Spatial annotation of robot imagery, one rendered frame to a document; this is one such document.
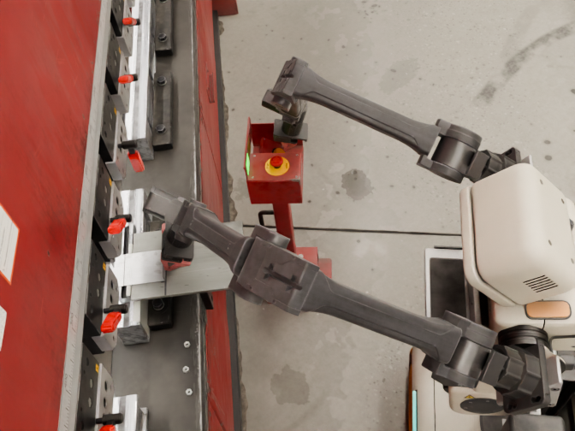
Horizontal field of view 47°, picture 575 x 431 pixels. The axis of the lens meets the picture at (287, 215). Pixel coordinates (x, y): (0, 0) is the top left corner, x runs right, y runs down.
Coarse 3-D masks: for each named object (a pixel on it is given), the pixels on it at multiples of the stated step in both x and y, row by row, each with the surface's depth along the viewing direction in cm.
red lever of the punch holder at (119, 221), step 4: (116, 216) 131; (120, 216) 131; (124, 216) 130; (128, 216) 130; (112, 220) 131; (116, 220) 127; (120, 220) 127; (124, 220) 128; (128, 220) 130; (112, 224) 124; (116, 224) 124; (120, 224) 125; (124, 224) 127; (108, 228) 123; (112, 228) 123; (116, 228) 123; (120, 228) 124; (108, 232) 123; (112, 232) 123; (116, 232) 123; (120, 232) 124
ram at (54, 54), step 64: (0, 0) 91; (64, 0) 120; (0, 64) 89; (64, 64) 116; (0, 128) 86; (64, 128) 112; (0, 192) 84; (64, 192) 108; (64, 256) 104; (64, 320) 101; (0, 384) 77
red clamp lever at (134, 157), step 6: (120, 144) 144; (126, 144) 144; (132, 144) 144; (132, 150) 145; (132, 156) 147; (138, 156) 147; (132, 162) 148; (138, 162) 148; (138, 168) 150; (144, 168) 151
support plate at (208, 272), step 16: (240, 224) 160; (144, 240) 159; (160, 240) 159; (208, 256) 155; (176, 272) 153; (192, 272) 153; (208, 272) 153; (224, 272) 152; (144, 288) 151; (160, 288) 151; (176, 288) 151; (192, 288) 150; (208, 288) 150; (224, 288) 150
